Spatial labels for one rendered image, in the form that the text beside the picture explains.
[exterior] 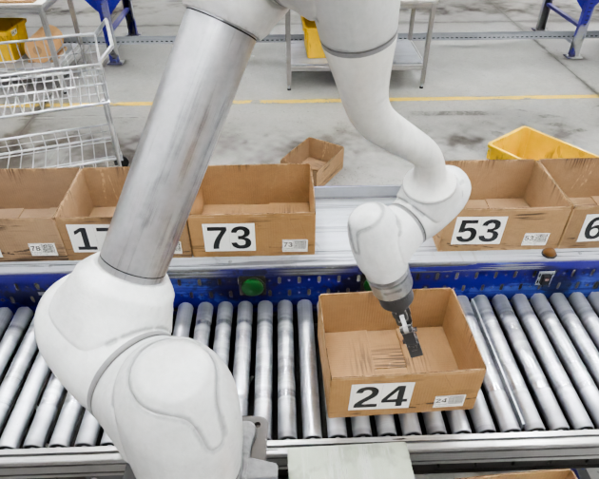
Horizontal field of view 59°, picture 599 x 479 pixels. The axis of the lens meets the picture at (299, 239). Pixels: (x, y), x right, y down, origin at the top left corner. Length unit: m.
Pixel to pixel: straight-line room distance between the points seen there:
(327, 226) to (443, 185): 0.84
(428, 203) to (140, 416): 0.64
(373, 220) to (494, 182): 1.09
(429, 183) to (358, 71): 0.38
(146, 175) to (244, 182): 1.14
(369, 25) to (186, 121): 0.26
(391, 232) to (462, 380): 0.56
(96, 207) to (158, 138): 1.30
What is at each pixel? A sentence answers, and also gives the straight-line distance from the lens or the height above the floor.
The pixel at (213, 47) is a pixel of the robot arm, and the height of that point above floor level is 1.75.
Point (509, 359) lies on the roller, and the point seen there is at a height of 0.75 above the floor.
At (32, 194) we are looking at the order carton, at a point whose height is 0.95.
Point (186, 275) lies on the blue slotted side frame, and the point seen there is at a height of 0.86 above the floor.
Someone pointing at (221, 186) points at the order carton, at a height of 0.96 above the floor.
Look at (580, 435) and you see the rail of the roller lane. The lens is 1.61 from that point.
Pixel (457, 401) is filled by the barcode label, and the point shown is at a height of 0.79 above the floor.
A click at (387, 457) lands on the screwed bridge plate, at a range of 1.42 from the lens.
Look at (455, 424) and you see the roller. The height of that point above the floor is 0.74.
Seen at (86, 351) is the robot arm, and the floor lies 1.41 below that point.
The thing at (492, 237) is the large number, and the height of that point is 0.94.
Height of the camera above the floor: 1.98
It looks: 39 degrees down
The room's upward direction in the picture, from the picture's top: straight up
